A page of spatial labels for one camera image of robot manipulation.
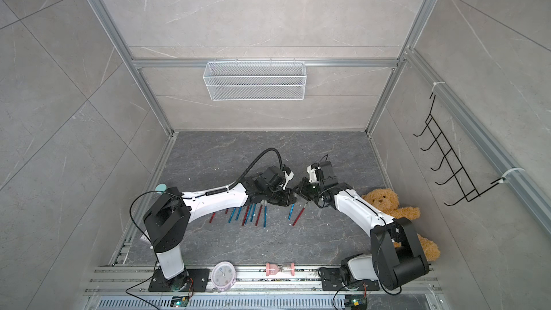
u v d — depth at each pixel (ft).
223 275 2.37
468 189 1.99
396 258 1.37
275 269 2.41
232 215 2.89
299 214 2.91
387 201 2.68
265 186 2.18
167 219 1.56
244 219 2.89
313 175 2.66
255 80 3.29
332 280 2.39
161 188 2.85
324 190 2.19
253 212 2.96
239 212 2.96
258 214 2.91
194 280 2.39
